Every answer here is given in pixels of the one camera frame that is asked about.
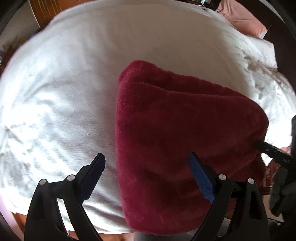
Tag red fleece pants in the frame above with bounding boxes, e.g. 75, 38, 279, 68
115, 60, 268, 235

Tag dark wooden headboard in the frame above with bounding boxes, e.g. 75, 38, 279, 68
240, 1, 295, 82

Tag white bed blanket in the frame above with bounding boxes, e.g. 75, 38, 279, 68
1, 1, 295, 234

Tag pink pillow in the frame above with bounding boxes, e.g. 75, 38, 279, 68
216, 0, 267, 39

